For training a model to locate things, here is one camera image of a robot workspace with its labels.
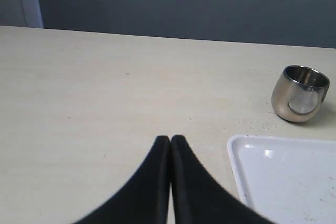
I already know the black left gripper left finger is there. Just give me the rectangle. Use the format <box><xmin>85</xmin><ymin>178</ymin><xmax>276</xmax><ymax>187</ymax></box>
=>
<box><xmin>77</xmin><ymin>136</ymin><xmax>170</xmax><ymax>224</ymax></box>

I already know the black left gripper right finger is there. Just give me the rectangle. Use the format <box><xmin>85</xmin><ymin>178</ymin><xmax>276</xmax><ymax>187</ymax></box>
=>
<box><xmin>171</xmin><ymin>135</ymin><xmax>271</xmax><ymax>223</ymax></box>

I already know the stainless steel cup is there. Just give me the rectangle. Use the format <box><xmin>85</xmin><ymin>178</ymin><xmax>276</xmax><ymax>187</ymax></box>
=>
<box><xmin>271</xmin><ymin>65</ymin><xmax>330</xmax><ymax>123</ymax></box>

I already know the white plastic tray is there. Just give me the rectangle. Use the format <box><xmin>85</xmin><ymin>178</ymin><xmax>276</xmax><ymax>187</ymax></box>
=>
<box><xmin>227</xmin><ymin>135</ymin><xmax>335</xmax><ymax>223</ymax></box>

